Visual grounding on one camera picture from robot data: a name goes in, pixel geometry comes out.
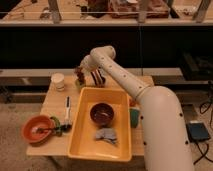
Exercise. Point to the wooden table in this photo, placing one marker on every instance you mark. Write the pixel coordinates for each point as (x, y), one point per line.
(54, 104)

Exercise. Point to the black foot pedal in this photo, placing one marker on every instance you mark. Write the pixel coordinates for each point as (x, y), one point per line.
(197, 132)

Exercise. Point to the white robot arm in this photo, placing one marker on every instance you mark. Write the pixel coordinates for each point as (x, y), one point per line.
(164, 131)

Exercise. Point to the orange fruit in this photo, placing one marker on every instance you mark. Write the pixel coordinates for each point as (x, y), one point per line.
(132, 102)

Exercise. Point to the yellow plastic tub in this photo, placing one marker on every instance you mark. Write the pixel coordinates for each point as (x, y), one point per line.
(90, 141)

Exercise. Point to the white paper cup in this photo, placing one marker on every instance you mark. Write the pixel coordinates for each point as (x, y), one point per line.
(57, 79)

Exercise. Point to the orange plastic bowl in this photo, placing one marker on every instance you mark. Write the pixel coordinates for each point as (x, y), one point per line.
(29, 133)

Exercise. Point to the green sponge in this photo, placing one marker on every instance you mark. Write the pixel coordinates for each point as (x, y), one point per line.
(134, 115)

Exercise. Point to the green plastic cup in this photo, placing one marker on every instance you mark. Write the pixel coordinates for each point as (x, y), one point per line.
(80, 85)

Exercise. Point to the grey crumpled cloth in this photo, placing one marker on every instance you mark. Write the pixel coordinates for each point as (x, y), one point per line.
(107, 134)

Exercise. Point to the striped cup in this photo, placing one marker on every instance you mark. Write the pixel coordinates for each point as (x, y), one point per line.
(98, 79)

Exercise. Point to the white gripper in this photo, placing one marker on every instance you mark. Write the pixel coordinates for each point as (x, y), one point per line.
(88, 63)

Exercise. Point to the green toy vegetable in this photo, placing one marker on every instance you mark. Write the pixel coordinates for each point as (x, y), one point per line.
(58, 130)

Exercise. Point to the dark brown bowl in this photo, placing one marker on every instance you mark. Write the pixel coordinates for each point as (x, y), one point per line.
(102, 114)

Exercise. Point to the dark red grape bunch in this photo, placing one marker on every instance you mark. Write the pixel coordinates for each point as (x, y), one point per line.
(80, 75)

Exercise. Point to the dark spoon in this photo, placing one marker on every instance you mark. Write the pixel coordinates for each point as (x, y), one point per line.
(62, 128)

